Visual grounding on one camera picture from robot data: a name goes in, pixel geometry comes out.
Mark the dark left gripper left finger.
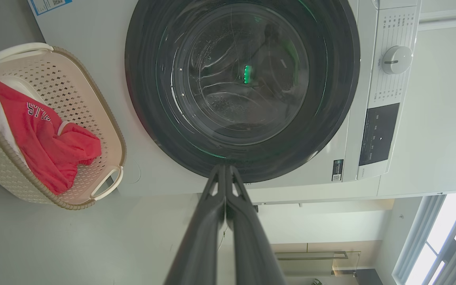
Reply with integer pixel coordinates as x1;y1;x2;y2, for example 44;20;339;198
164;164;227;285

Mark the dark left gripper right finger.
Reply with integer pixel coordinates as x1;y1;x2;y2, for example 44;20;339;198
225;165;288;285

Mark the round glass washing machine door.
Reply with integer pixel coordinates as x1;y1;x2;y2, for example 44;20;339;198
124;0;361;184

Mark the red jersey with white lettering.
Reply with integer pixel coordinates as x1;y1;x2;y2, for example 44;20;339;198
0;74;102;196

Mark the black washing machine display panel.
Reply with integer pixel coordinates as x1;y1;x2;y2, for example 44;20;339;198
359;103;401;167

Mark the beige perforated laundry basket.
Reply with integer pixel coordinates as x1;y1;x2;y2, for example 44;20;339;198
0;42;127;211

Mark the white washing machine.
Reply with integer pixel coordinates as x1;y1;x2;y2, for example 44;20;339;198
28;0;422;197

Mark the white washing machine dial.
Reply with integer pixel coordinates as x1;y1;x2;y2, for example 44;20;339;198
382;46;414;75

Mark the glass display case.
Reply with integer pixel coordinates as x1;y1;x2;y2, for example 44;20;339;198
275;251;361;285

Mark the blue energy label sticker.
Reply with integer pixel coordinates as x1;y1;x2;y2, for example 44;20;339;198
28;0;73;16

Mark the window with grey frame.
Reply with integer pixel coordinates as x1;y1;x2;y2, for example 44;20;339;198
392;193;456;285

